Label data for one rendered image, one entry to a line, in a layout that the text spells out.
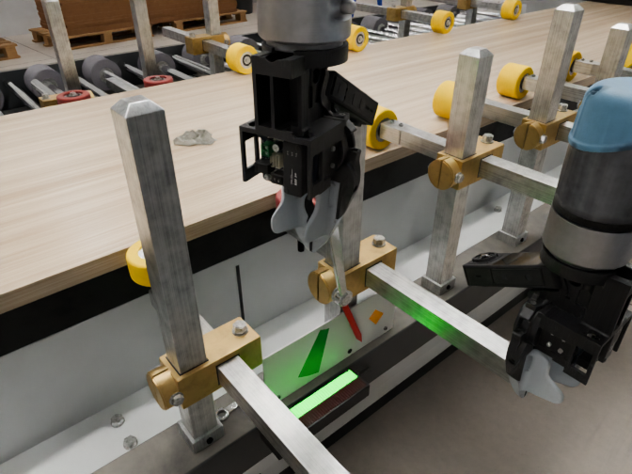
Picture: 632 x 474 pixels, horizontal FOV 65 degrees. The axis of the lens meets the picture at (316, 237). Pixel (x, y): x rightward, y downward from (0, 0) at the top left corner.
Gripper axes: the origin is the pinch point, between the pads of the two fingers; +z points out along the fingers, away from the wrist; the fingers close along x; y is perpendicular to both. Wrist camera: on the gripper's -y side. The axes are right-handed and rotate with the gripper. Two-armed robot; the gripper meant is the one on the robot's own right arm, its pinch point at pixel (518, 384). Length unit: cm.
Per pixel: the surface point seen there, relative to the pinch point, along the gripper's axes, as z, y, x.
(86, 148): -9, -85, -19
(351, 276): -4.1, -24.4, -4.3
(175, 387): -1.1, -24.9, -31.5
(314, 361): 8.4, -24.5, -11.1
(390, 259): -3.3, -24.3, 3.9
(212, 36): -16, -133, 38
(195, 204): -8, -51, -14
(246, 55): -14, -110, 36
